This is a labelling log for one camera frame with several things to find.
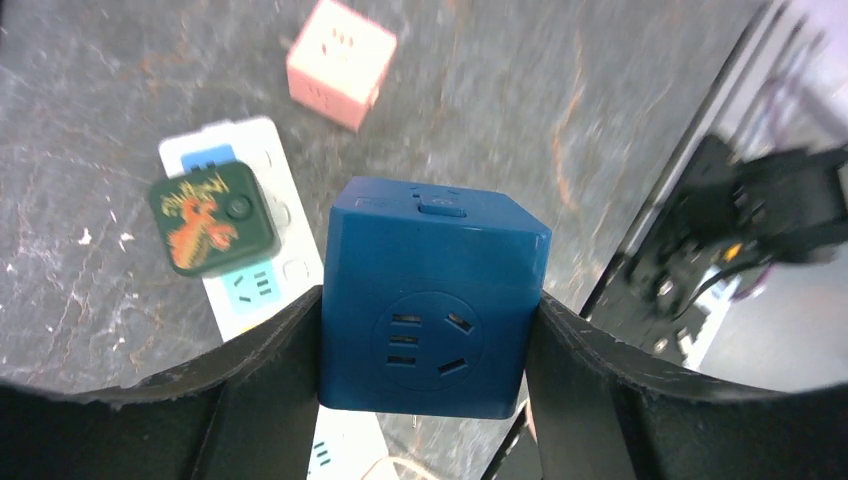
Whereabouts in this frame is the white multicolour power strip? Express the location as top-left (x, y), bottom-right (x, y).
top-left (159, 116), bottom-right (397, 479)

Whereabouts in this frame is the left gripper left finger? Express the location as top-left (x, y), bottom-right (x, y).
top-left (1, 287), bottom-right (321, 479)

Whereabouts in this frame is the pink charging cable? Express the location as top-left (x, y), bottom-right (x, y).
top-left (360, 453), bottom-right (439, 480)

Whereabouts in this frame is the blue cube socket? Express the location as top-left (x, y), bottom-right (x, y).
top-left (318, 176), bottom-right (552, 419)

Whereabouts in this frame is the dark green cube socket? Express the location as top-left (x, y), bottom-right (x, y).
top-left (148, 161), bottom-right (281, 278)

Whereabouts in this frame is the pink cube socket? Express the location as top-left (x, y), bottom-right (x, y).
top-left (286, 1), bottom-right (397, 132)

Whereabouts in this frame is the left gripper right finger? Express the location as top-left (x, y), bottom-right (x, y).
top-left (526, 295), bottom-right (847, 479)

